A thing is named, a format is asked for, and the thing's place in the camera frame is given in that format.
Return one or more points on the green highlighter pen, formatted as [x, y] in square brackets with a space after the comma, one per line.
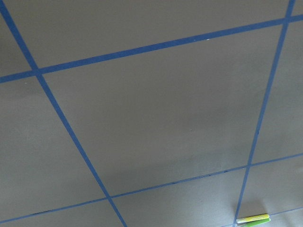
[255, 223]

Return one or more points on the yellow highlighter pen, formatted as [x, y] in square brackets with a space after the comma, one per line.
[252, 218]

